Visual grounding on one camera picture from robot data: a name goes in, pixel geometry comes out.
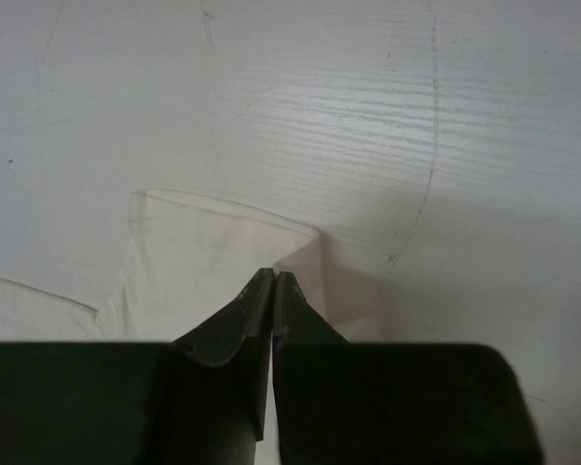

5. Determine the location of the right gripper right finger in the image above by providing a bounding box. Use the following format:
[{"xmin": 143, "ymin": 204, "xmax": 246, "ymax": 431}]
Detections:
[{"xmin": 272, "ymin": 272, "xmax": 544, "ymax": 464}]

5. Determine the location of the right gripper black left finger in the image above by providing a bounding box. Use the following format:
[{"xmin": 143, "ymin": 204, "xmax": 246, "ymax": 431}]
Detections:
[{"xmin": 0, "ymin": 268, "xmax": 274, "ymax": 464}]

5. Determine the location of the white t shirt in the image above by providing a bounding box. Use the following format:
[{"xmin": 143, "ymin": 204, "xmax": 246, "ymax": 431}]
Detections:
[{"xmin": 0, "ymin": 189, "xmax": 383, "ymax": 342}]

